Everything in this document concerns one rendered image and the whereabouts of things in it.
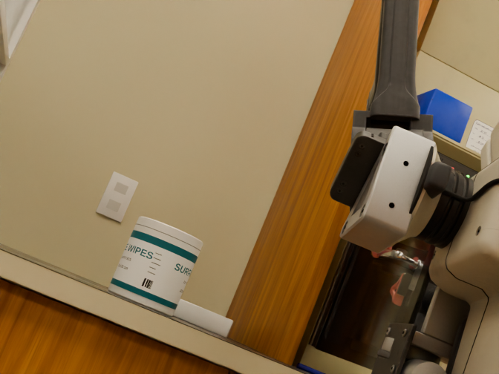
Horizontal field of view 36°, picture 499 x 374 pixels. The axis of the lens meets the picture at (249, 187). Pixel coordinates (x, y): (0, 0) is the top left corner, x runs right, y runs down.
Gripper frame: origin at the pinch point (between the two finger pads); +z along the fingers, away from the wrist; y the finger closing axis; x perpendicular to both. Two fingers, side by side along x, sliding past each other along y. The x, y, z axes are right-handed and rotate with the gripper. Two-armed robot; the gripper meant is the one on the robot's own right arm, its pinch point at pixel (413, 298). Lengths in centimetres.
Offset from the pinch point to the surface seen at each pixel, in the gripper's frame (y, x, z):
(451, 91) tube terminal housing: 7.4, -48.3, 3.3
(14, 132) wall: 94, -2, 46
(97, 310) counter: 66, 26, -28
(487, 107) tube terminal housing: -2.5, -48.9, 3.3
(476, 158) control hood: 1.8, -32.5, -8.1
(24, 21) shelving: 103, -28, 41
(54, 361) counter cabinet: 68, 37, -25
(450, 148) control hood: 8.0, -32.0, -7.6
